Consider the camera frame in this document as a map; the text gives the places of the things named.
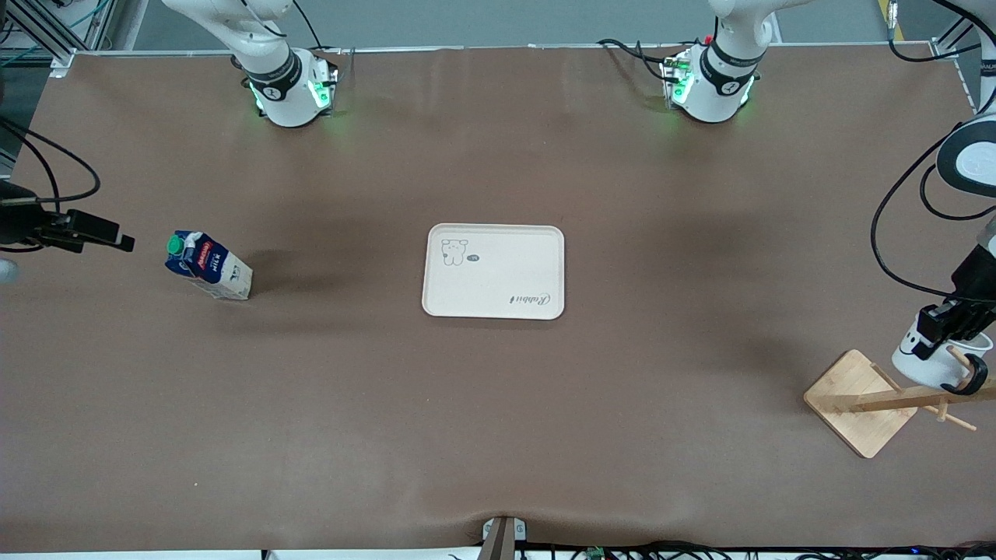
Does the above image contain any white cup with black handle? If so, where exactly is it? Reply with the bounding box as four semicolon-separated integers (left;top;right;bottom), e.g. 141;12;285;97
892;327;994;397

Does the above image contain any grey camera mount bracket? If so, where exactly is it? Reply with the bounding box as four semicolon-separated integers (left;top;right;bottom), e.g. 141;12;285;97
481;515;528;560

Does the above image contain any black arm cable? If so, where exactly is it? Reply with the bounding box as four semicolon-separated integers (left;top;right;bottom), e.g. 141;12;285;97
0;117;102;254
870;117;996;303

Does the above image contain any blue white milk carton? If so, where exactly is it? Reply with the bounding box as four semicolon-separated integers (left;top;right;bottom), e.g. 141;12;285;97
164;229;254;302

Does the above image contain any aluminium frame profile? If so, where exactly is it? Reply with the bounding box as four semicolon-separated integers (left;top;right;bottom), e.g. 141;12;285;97
0;0;117;79
930;0;996;116

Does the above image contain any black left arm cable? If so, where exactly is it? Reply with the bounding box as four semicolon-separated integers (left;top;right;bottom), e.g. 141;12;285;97
870;117;996;303

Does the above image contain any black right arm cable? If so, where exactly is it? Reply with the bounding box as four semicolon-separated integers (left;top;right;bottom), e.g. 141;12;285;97
0;117;102;254

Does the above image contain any cream tray with rabbit print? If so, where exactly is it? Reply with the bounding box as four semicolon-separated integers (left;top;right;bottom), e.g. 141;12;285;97
422;224;566;320

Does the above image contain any black left base cable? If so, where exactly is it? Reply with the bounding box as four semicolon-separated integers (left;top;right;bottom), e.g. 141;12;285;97
598;37;679;82

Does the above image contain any wooden cup rack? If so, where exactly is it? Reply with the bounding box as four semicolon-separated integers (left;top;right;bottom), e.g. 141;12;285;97
803;346;996;460

